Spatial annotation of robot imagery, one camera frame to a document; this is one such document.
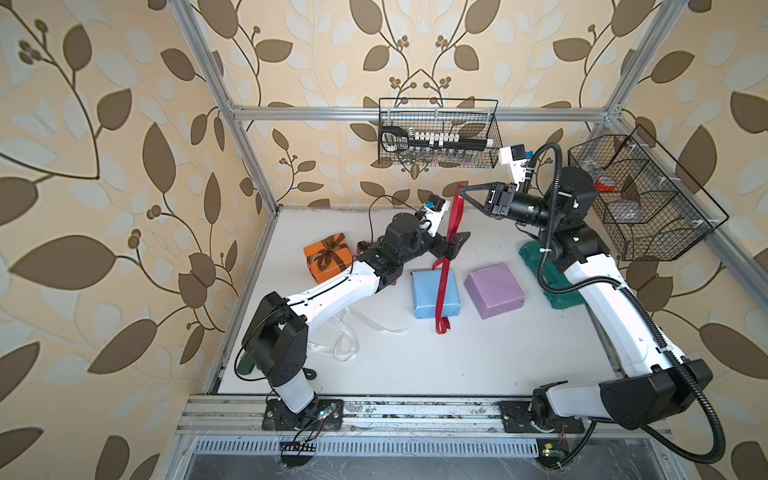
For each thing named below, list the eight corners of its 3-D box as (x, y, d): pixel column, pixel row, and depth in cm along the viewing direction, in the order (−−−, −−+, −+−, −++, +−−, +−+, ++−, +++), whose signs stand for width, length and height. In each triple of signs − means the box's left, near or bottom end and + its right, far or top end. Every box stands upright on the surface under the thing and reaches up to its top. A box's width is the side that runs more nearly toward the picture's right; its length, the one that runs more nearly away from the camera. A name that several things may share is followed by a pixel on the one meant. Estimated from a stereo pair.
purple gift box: (482, 320, 92) (488, 309, 86) (463, 284, 100) (467, 272, 94) (521, 308, 94) (529, 297, 89) (499, 274, 103) (505, 262, 97)
